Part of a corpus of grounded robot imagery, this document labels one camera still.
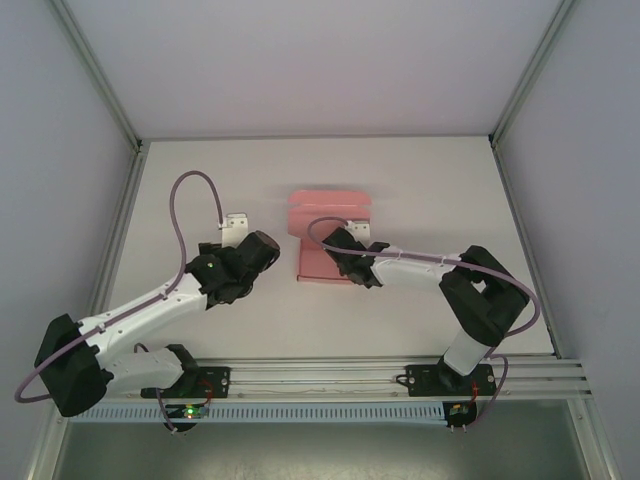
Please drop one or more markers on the left aluminium table side rail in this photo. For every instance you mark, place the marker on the left aluminium table side rail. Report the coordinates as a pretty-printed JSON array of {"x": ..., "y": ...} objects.
[{"x": 131, "y": 185}]

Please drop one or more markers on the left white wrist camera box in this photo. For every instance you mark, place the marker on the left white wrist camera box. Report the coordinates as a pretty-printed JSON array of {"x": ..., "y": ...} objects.
[{"x": 235, "y": 230}]

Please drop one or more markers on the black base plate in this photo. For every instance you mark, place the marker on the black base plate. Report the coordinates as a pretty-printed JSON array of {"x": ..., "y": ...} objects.
[
  {"x": 420, "y": 382},
  {"x": 220, "y": 382}
]

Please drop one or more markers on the aluminium table side rail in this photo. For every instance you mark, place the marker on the aluminium table side rail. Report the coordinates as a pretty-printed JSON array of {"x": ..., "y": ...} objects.
[
  {"x": 131, "y": 185},
  {"x": 510, "y": 200}
]

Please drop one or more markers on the circuit board with green light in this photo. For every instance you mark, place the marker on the circuit board with green light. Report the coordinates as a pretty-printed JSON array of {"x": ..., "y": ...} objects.
[{"x": 189, "y": 412}]

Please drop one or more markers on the aluminium back frame bar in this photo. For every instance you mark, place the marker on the aluminium back frame bar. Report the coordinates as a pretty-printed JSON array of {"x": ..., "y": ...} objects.
[{"x": 320, "y": 136}]

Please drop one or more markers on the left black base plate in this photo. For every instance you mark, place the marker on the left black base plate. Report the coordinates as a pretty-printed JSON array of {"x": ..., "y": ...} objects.
[{"x": 220, "y": 382}]

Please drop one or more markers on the left aluminium frame post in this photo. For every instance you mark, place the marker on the left aluminium frame post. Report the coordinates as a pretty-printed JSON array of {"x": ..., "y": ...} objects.
[{"x": 98, "y": 70}]

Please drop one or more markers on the aluminium frame post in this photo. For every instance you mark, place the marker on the aluminium frame post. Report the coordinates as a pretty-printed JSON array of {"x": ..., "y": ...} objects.
[
  {"x": 98, "y": 70},
  {"x": 533, "y": 70}
]

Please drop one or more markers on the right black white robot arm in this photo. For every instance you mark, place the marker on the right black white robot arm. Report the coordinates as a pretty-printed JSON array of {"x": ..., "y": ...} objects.
[{"x": 480, "y": 300}]

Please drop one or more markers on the right aluminium table side rail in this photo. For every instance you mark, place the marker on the right aluminium table side rail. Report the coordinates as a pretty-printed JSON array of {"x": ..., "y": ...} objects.
[{"x": 510, "y": 200}]

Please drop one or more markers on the pink paper box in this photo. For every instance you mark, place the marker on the pink paper box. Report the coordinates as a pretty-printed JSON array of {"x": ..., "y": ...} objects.
[{"x": 315, "y": 260}]

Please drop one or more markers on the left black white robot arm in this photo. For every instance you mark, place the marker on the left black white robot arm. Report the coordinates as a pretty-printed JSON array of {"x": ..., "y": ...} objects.
[{"x": 70, "y": 370}]

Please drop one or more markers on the aluminium mounting rail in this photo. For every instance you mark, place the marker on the aluminium mounting rail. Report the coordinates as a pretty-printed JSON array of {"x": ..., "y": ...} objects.
[{"x": 320, "y": 372}]

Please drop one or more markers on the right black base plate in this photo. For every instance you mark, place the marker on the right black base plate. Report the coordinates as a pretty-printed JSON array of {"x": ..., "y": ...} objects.
[{"x": 420, "y": 382}]

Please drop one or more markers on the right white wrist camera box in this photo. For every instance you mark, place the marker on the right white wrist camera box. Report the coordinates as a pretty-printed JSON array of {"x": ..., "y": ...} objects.
[{"x": 361, "y": 232}]

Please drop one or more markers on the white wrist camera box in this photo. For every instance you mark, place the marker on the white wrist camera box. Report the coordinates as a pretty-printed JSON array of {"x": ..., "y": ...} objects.
[
  {"x": 235, "y": 230},
  {"x": 361, "y": 232}
]

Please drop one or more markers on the right aluminium frame post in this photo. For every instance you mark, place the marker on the right aluminium frame post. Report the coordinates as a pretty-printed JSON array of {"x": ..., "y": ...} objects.
[{"x": 533, "y": 70}]

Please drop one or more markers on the grey metal panel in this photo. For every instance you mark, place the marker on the grey metal panel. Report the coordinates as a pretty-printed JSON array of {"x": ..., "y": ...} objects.
[{"x": 320, "y": 455}]

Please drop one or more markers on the small green circuit board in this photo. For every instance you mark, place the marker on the small green circuit board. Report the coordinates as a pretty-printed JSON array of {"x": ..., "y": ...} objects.
[{"x": 457, "y": 411}]

